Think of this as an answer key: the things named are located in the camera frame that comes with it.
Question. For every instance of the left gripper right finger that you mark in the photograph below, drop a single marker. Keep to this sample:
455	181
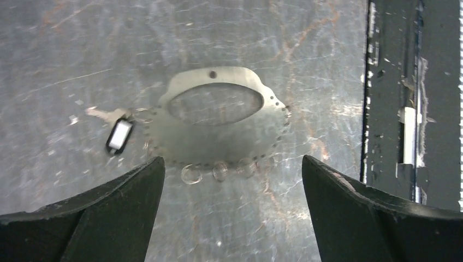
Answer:
356	222

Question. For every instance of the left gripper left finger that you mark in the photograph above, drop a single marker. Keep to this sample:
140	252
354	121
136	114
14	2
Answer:
112	222

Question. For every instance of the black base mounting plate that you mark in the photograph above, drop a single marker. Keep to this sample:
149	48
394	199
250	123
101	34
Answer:
412	116

